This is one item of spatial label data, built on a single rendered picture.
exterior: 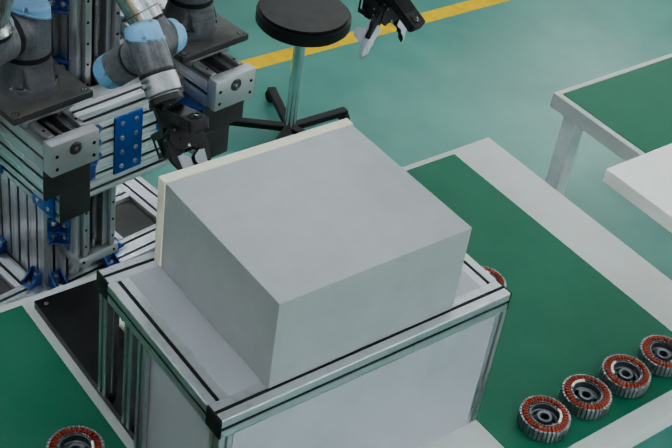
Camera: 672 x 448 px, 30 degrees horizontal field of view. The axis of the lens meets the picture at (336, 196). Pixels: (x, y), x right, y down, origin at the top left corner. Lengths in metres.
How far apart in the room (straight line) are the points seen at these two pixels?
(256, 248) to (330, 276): 0.14
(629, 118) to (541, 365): 1.16
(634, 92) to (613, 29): 2.00
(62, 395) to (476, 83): 3.03
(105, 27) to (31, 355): 0.90
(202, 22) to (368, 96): 1.91
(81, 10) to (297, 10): 1.44
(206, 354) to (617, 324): 1.18
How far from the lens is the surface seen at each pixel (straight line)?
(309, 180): 2.35
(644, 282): 3.24
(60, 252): 3.68
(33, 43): 2.95
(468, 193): 3.36
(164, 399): 2.37
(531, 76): 5.45
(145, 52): 2.52
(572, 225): 3.35
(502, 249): 3.20
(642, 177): 2.78
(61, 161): 2.99
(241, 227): 2.22
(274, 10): 4.44
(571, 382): 2.85
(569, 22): 5.94
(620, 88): 4.00
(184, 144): 2.50
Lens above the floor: 2.71
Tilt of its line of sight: 37 degrees down
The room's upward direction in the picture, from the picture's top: 9 degrees clockwise
